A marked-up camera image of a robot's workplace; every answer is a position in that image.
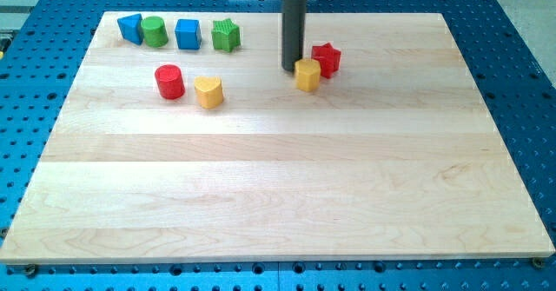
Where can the blue triangle block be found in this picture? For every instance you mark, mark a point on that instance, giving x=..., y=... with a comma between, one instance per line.
x=130, y=28

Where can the red cylinder block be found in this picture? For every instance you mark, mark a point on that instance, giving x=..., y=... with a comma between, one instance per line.
x=169, y=81

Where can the green star block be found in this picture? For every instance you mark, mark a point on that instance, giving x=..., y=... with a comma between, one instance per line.
x=225, y=35

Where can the blue cube block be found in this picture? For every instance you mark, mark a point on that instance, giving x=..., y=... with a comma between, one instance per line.
x=188, y=34

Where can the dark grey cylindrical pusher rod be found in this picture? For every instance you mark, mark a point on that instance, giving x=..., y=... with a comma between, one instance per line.
x=292, y=32

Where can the red star block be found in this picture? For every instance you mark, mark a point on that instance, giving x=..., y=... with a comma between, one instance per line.
x=328, y=57

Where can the yellow hexagon block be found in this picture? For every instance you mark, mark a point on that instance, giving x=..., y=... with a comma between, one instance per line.
x=307, y=74

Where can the green cylinder block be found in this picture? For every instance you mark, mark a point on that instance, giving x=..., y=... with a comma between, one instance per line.
x=154, y=31

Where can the light wooden board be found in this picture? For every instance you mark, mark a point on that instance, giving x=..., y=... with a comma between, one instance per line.
x=395, y=157

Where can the yellow heart block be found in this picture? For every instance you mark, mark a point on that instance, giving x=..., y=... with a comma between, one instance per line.
x=209, y=91

